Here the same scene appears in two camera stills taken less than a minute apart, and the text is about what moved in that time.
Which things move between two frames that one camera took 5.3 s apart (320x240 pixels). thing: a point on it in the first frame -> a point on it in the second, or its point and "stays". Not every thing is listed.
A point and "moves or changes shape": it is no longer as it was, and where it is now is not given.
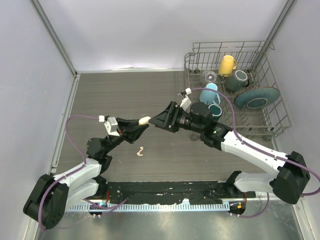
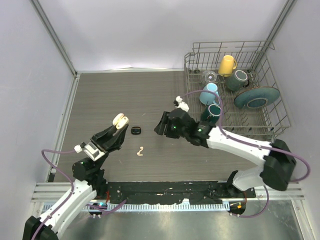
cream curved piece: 138,153 stays
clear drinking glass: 208,77 stays
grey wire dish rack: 239,84 stays
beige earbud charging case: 144,120 moves or changes shape
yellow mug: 227,64 stays
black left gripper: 130,130 -> 109,139
